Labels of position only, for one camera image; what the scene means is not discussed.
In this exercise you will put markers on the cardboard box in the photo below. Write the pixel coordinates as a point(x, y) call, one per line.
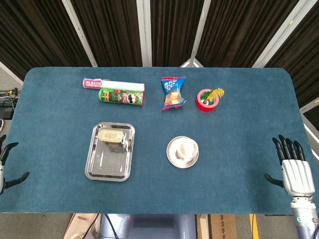
point(221, 226)

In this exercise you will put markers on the blue table mat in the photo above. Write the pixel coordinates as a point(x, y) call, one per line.
point(236, 161)

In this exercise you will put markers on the white round plate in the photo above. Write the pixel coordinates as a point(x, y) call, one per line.
point(172, 156)

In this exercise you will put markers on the white frame post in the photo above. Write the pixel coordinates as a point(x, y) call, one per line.
point(199, 30)
point(79, 33)
point(279, 35)
point(144, 32)

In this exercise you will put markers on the wooden plank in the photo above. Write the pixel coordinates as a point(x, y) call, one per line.
point(202, 226)

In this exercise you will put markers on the blue snack bag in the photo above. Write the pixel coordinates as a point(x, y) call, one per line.
point(173, 94)

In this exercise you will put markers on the green Pringles can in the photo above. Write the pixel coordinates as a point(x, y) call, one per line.
point(119, 97)

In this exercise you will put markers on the dark brown curtain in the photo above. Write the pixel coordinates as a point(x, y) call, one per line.
point(112, 30)

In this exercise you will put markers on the wooden board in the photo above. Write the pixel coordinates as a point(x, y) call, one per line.
point(82, 224)

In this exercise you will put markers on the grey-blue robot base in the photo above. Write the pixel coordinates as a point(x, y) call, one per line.
point(154, 226)

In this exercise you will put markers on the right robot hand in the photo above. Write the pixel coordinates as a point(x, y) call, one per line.
point(297, 176)

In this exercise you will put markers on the plastic wrap box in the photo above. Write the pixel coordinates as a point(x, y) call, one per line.
point(119, 84)

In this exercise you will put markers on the yellow green artificial plant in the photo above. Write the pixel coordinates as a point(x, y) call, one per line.
point(211, 94)

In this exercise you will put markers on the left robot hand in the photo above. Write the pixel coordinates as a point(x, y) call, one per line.
point(2, 174)

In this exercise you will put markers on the metal luncheon meat can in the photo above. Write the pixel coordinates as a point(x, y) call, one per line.
point(111, 135)

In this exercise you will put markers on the rectangular steel tray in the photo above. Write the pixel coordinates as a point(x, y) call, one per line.
point(107, 164)

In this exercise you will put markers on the red tape roll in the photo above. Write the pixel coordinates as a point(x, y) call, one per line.
point(204, 107)

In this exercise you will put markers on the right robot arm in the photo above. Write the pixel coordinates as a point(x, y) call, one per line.
point(305, 219)

